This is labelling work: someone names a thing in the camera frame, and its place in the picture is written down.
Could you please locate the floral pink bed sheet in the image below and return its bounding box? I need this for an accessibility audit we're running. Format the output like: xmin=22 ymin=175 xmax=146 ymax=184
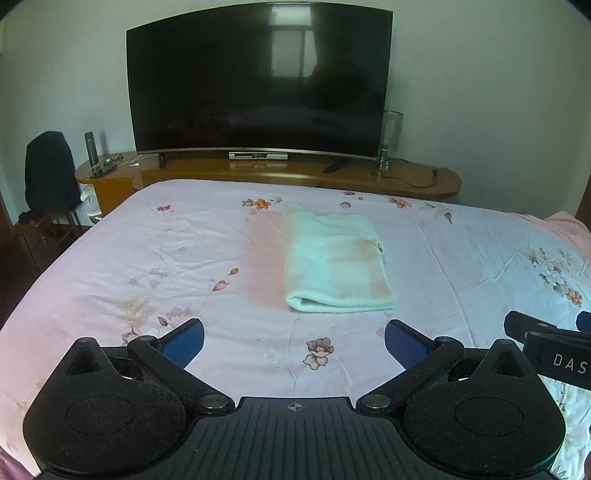
xmin=0 ymin=179 xmax=591 ymax=480

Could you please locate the wooden television console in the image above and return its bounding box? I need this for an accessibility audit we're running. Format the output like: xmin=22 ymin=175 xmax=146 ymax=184
xmin=75 ymin=150 xmax=462 ymax=217

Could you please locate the wooden chair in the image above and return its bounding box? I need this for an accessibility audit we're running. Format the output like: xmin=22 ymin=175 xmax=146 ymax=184
xmin=13 ymin=208 xmax=93 ymax=274

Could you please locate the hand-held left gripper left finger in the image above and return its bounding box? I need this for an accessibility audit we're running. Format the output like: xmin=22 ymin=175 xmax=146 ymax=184
xmin=58 ymin=318 xmax=236 ymax=414

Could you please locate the pink blanket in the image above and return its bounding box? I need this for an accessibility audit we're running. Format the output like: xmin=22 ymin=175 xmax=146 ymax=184
xmin=542 ymin=210 xmax=591 ymax=241

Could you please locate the small white appliance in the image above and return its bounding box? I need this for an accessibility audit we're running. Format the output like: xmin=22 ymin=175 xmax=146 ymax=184
xmin=79 ymin=184 xmax=103 ymax=221

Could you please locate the white knit sweater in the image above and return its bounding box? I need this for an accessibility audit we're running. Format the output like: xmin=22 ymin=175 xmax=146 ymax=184
xmin=281 ymin=203 xmax=398 ymax=313

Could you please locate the black curved television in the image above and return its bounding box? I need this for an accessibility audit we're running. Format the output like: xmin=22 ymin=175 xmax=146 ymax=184
xmin=126 ymin=1 xmax=394 ymax=174

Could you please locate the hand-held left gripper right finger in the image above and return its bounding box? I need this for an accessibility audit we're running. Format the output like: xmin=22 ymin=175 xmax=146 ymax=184
xmin=355 ymin=319 xmax=540 ymax=414

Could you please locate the silver set-top box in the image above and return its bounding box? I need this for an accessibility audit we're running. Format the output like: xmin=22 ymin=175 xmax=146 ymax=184
xmin=228 ymin=150 xmax=289 ymax=161

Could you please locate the black lamp cable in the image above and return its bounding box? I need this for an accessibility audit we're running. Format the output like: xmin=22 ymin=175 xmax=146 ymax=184
xmin=379 ymin=158 xmax=451 ymax=190

